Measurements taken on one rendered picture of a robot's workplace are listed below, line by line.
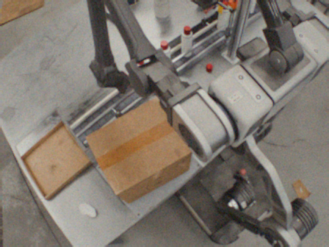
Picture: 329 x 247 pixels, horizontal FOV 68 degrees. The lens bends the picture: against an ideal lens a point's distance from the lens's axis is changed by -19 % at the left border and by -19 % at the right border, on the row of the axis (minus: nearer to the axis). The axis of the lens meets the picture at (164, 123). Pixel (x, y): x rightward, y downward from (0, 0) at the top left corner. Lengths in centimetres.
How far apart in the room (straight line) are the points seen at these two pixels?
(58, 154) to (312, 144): 193
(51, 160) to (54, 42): 74
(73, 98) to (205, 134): 98
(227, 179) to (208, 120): 127
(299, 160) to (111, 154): 168
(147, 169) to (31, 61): 107
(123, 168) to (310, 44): 72
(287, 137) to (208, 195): 88
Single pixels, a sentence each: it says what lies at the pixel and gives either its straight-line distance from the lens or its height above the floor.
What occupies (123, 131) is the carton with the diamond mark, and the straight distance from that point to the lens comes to 104.
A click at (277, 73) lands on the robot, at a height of 153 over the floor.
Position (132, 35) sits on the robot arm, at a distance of 75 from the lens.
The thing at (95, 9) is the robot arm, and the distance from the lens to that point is 93.
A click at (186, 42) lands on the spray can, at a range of 136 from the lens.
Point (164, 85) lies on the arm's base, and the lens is 68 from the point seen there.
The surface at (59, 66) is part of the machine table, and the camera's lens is 164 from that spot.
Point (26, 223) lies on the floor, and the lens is 239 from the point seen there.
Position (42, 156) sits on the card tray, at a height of 83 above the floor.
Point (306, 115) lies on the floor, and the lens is 255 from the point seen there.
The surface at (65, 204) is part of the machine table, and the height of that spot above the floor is 83.
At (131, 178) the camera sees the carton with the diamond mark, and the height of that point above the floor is 112.
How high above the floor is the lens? 207
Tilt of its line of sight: 67 degrees down
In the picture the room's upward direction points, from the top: 5 degrees counter-clockwise
